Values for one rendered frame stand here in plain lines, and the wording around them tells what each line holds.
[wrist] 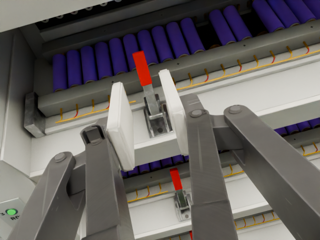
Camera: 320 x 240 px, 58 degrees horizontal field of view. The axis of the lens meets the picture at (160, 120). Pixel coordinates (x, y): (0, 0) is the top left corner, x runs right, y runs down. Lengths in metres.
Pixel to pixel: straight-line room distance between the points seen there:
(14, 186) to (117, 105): 0.23
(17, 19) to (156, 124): 0.17
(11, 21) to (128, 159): 0.15
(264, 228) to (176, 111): 0.56
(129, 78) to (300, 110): 0.20
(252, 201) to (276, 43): 0.25
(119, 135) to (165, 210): 0.35
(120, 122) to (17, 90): 0.25
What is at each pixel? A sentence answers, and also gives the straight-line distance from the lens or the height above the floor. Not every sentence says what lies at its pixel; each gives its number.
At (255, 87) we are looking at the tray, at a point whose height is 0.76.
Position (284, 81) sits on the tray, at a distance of 0.37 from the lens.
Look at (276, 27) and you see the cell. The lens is 0.40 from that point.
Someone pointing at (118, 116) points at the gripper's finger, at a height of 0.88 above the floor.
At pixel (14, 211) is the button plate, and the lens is 0.42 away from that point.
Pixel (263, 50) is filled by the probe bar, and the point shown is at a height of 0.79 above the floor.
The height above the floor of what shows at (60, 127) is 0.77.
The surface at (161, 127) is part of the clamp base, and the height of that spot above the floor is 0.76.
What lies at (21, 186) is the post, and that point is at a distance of 0.38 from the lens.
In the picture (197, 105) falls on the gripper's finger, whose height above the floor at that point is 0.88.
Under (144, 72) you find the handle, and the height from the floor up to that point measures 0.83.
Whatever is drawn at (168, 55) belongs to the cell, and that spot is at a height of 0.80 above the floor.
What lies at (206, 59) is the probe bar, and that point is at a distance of 0.36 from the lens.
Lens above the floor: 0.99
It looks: 42 degrees down
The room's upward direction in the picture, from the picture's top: 17 degrees counter-clockwise
